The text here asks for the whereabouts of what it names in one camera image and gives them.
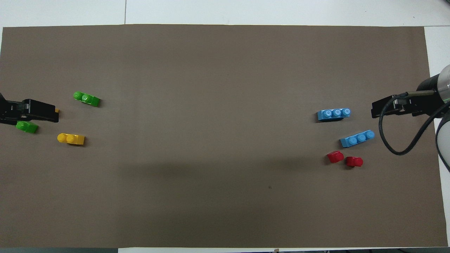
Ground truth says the brown table mat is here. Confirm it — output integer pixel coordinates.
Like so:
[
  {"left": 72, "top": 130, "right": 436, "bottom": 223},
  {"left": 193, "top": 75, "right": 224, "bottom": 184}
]
[{"left": 0, "top": 24, "right": 449, "bottom": 248}]

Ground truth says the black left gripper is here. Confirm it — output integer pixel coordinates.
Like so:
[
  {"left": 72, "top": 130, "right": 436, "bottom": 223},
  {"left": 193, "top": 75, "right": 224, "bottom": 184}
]
[{"left": 0, "top": 93, "right": 59, "bottom": 124}]

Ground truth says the green two-stud toy brick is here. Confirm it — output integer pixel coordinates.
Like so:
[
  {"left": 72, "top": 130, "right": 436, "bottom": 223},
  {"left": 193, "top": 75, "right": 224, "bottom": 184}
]
[
  {"left": 73, "top": 91, "right": 101, "bottom": 107},
  {"left": 16, "top": 121, "right": 39, "bottom": 134}
]

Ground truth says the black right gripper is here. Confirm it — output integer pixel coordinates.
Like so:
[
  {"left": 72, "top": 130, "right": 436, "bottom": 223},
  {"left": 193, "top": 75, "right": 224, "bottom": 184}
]
[{"left": 372, "top": 74, "right": 442, "bottom": 119}]

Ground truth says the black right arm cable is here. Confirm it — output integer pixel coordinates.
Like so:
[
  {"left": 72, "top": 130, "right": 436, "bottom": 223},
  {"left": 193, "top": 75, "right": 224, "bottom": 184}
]
[{"left": 379, "top": 91, "right": 450, "bottom": 156}]

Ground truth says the blue three-stud toy brick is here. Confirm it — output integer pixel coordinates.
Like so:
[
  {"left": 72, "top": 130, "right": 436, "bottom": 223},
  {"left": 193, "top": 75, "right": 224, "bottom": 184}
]
[
  {"left": 340, "top": 130, "right": 375, "bottom": 148},
  {"left": 317, "top": 108, "right": 351, "bottom": 122}
]

